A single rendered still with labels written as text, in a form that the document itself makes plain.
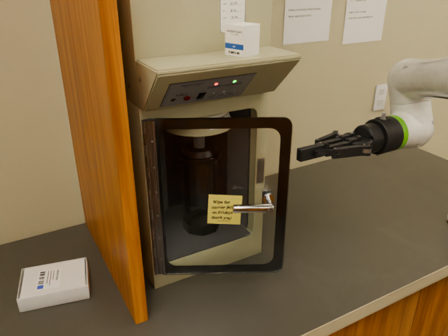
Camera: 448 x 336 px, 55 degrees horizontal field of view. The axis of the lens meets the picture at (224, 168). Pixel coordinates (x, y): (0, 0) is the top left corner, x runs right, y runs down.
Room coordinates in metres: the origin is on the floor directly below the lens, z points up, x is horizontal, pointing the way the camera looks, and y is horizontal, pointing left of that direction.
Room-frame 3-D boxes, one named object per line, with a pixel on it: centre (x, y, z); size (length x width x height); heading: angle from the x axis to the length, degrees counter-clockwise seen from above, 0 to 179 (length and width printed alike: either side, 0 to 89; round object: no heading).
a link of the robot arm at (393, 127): (1.04, -0.40, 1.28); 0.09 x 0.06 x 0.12; 29
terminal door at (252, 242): (0.85, 0.01, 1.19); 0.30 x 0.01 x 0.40; 92
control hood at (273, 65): (0.88, 0.01, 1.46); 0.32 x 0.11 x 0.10; 119
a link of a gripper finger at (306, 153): (0.92, -0.20, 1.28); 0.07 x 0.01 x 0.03; 119
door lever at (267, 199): (0.82, -0.07, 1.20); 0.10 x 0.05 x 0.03; 92
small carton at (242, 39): (0.90, -0.04, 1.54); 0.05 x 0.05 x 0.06; 48
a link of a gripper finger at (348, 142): (0.96, -0.29, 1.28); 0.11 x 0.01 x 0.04; 120
